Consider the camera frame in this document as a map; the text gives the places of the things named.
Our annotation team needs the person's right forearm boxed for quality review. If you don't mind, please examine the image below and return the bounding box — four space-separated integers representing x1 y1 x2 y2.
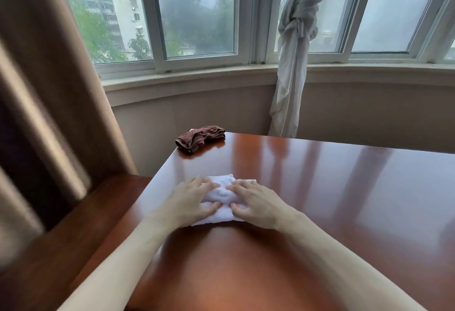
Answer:
281 213 425 311

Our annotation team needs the brown crumpled cloth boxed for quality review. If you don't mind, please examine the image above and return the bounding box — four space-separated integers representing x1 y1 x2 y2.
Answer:
175 126 226 154

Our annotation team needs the white knotted sheer curtain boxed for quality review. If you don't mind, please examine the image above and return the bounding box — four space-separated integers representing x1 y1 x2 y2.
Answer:
268 0 325 139

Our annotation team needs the beige drape curtain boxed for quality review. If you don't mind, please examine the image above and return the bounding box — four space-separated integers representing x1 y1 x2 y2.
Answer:
0 0 138 272

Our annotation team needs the person's left forearm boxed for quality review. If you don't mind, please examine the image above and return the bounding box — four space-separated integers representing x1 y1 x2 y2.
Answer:
57 211 178 311

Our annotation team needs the person's right hand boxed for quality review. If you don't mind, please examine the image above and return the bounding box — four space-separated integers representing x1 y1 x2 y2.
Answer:
225 180 301 230

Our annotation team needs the white sliding window frame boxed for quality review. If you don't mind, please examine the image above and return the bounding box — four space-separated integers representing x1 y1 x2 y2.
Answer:
57 0 455 80

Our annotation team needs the person's left hand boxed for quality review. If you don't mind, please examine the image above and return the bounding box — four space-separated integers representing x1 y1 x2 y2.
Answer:
155 177 222 229

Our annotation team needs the white towel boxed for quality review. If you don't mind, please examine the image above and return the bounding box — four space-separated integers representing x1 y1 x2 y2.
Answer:
191 174 257 227

